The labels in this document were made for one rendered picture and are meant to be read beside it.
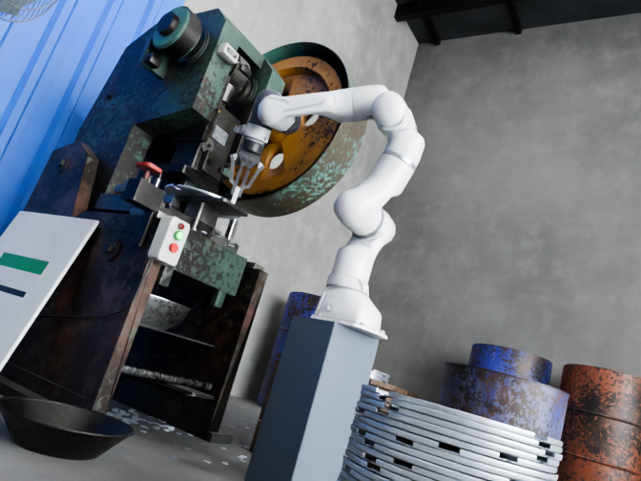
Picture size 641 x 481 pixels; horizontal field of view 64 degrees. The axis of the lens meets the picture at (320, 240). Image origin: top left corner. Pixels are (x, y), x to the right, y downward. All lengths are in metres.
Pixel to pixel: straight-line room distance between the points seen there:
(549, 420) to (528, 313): 2.91
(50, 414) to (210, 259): 0.70
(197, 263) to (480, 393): 1.02
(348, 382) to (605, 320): 3.44
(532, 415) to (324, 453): 0.71
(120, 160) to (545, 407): 1.69
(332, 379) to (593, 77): 4.69
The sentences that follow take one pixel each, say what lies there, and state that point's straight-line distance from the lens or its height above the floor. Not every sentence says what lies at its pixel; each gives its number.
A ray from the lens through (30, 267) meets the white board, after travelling 1.97.
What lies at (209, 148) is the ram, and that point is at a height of 0.99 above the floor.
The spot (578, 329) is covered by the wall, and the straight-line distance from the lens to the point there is 4.64.
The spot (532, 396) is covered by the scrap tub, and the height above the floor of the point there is 0.43.
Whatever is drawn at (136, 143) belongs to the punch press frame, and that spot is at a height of 0.95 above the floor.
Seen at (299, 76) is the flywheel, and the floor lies 1.60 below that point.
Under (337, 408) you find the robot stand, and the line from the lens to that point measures 1.40.
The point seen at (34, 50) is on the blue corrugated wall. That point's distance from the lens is 3.05.
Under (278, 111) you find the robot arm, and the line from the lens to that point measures 1.69.
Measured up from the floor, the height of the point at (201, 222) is 0.70.
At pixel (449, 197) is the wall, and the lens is 5.30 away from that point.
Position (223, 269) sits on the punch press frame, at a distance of 1.87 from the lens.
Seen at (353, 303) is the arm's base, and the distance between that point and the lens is 1.37.
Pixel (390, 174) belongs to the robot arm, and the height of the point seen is 0.91.
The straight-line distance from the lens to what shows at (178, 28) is 2.02.
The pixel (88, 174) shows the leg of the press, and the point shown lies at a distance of 2.09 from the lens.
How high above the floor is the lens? 0.30
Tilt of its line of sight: 15 degrees up
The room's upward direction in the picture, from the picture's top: 16 degrees clockwise
